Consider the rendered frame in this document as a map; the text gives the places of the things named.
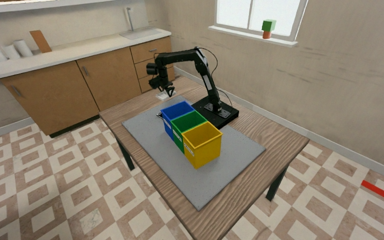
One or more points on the white well plate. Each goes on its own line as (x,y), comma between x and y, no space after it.
(164,96)

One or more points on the green bin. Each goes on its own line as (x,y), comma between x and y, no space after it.
(183,124)

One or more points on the black rectangular frame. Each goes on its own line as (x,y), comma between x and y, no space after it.
(160,115)

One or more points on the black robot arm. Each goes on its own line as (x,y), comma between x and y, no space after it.
(201,65)

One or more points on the blue bin with label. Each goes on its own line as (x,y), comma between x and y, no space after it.
(173,112)

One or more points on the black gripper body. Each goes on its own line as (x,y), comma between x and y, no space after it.
(168,84)

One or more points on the yellow open bin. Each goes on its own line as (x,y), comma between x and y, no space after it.
(202,144)

